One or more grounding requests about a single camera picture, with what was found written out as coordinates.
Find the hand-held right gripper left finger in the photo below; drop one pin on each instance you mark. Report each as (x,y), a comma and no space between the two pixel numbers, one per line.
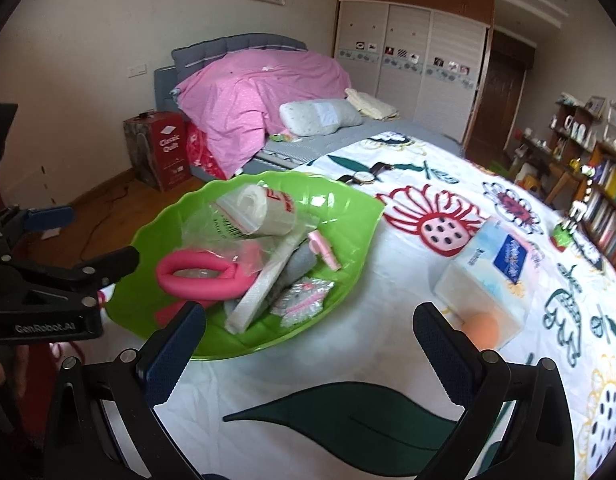
(173,355)

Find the wooden bookshelf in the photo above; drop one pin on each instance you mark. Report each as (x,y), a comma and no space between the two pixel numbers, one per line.
(601,149)

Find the long white swab packet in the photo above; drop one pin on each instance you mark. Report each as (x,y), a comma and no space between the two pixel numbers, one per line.
(258,295)

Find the floral printed sheet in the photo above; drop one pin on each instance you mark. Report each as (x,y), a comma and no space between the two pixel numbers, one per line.
(387,360)

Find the orange makeup sponge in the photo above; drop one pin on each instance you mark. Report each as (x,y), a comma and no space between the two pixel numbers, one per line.
(480,332)

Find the green leaf-shaped plastic tray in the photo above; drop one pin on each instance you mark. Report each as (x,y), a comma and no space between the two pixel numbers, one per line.
(348,220)

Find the grey bed mattress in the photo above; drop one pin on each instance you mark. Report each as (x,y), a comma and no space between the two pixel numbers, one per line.
(387,127)

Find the striped zebra figurine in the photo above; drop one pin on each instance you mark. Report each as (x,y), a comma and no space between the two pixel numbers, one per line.
(562,237)

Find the pink blanket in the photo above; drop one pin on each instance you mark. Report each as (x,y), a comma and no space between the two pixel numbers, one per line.
(248,95)

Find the rows of books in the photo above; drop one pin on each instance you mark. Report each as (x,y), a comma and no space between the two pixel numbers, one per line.
(607,220)

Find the dark wooden door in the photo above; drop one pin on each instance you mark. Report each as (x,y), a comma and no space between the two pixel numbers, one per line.
(497,105)

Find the clear zip bag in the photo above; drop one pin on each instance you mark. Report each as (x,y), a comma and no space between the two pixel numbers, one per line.
(208,235)

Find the pink foam hair roller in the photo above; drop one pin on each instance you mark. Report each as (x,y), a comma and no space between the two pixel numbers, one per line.
(168,280)

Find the white sliding-door wardrobe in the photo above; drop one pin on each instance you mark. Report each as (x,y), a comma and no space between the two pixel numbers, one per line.
(412,100)

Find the grey cloth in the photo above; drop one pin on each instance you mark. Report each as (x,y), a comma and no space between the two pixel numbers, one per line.
(300,262)

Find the folded cream cloth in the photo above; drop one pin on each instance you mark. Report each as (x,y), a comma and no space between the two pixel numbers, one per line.
(370,105)

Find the white dotted pillow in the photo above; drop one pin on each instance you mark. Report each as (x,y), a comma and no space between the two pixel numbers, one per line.
(313,117)

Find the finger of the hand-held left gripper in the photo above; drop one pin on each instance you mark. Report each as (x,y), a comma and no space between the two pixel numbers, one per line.
(50,217)
(103,267)

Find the blue and white tissue pack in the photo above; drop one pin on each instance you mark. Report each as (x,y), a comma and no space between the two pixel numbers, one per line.
(482,285)

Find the black wristwatch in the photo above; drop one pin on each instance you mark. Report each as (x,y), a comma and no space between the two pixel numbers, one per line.
(364,176)

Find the white wall socket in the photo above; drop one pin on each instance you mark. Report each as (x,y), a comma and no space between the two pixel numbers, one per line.
(138,70)

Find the red quilt box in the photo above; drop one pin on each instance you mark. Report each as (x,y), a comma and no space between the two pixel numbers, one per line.
(168,150)

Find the red plastic bag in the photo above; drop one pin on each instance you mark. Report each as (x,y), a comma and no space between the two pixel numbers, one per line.
(200,155)

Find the dark wooden desk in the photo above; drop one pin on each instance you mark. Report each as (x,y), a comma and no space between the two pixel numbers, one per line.
(562,175)

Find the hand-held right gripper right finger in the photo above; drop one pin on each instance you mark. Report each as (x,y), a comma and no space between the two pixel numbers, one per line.
(440,355)

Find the clear plastic bag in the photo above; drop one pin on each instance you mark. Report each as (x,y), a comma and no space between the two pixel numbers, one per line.
(258,210)

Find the pink hair clip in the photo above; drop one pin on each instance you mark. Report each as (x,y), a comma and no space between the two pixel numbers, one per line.
(325,252)

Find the small wooden trinket shelf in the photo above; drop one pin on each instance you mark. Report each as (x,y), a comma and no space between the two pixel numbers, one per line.
(577,130)

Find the pink hair accessory packet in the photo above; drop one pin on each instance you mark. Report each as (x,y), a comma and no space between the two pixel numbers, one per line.
(300,302)

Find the grey padded headboard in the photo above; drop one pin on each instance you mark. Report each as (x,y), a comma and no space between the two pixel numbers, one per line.
(208,50)

